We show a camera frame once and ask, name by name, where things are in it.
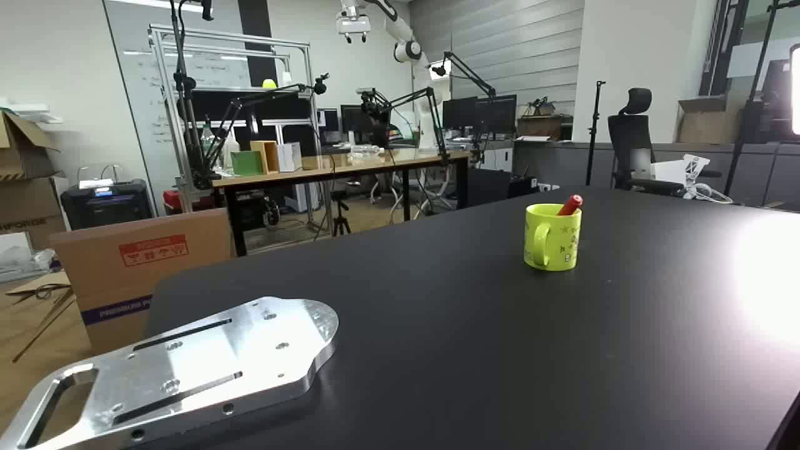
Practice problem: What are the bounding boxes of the small black tripod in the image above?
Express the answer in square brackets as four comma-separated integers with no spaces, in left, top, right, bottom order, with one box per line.
[329,189,355,237]

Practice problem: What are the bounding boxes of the long wooden desk black legs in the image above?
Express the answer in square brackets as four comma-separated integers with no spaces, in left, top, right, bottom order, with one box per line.
[210,148,472,257]

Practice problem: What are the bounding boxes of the black computer monitor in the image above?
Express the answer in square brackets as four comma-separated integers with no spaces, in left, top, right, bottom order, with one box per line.
[440,93,521,137]

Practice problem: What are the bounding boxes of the yellow-green ceramic mug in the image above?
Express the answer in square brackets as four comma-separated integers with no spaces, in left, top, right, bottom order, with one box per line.
[524,199,586,274]

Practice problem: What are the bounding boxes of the green box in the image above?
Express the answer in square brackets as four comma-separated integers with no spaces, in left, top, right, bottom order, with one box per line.
[230,148,266,177]

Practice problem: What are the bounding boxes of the black stand pole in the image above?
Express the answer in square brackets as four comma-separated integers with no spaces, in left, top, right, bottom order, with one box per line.
[582,78,607,187]

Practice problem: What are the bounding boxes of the aluminium mounting plate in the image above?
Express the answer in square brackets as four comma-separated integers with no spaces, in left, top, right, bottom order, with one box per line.
[0,295,344,450]

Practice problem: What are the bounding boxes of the black office chair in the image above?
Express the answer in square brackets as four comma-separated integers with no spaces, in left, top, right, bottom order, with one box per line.
[605,84,660,193]

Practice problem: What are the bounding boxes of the white robot dog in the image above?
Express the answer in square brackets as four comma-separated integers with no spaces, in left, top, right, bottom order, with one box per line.
[630,148,736,208]

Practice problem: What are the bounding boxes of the cardboard box with red label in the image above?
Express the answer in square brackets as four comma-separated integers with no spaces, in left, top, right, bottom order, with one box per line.
[49,208,237,355]

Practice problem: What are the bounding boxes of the stacked plain cardboard boxes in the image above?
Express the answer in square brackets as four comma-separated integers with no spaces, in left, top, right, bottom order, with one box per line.
[0,108,66,232]

